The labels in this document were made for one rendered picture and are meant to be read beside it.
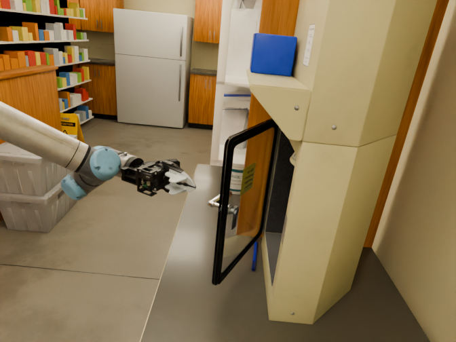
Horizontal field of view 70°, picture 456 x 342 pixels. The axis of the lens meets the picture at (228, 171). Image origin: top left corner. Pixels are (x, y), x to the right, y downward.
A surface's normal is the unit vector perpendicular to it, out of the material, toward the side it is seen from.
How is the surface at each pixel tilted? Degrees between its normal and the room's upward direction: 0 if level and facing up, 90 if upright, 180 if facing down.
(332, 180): 90
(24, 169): 95
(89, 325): 0
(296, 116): 90
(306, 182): 90
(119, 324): 0
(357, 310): 0
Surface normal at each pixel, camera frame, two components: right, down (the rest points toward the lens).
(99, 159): 0.65, -0.26
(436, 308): -1.00, -0.10
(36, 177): -0.04, 0.47
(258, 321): 0.09, -0.92
